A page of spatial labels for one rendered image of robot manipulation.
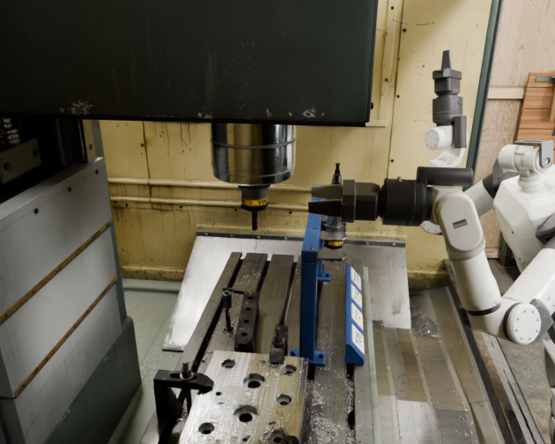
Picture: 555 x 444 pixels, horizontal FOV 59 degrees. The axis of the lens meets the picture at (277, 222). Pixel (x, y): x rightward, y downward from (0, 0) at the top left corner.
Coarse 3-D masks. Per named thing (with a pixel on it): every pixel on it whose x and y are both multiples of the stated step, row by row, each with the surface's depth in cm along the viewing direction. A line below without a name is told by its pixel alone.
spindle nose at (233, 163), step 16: (224, 128) 84; (240, 128) 83; (256, 128) 83; (272, 128) 84; (288, 128) 86; (224, 144) 86; (240, 144) 84; (256, 144) 84; (272, 144) 85; (288, 144) 87; (224, 160) 87; (240, 160) 85; (256, 160) 85; (272, 160) 86; (288, 160) 89; (224, 176) 88; (240, 176) 87; (256, 176) 86; (272, 176) 87; (288, 176) 90
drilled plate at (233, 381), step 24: (216, 360) 116; (240, 360) 116; (264, 360) 117; (288, 360) 116; (216, 384) 109; (240, 384) 109; (264, 384) 109; (288, 384) 109; (192, 408) 102; (216, 408) 102; (240, 408) 103; (264, 408) 102; (288, 408) 102; (192, 432) 97; (216, 432) 97; (240, 432) 97; (264, 432) 97; (288, 432) 97
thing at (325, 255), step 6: (318, 252) 119; (324, 252) 119; (330, 252) 119; (336, 252) 119; (342, 252) 119; (318, 258) 116; (324, 258) 116; (330, 258) 116; (336, 258) 116; (342, 258) 116
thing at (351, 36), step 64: (0, 0) 76; (64, 0) 74; (128, 0) 73; (192, 0) 72; (256, 0) 71; (320, 0) 70; (0, 64) 80; (64, 64) 78; (128, 64) 77; (192, 64) 76; (256, 64) 74; (320, 64) 73
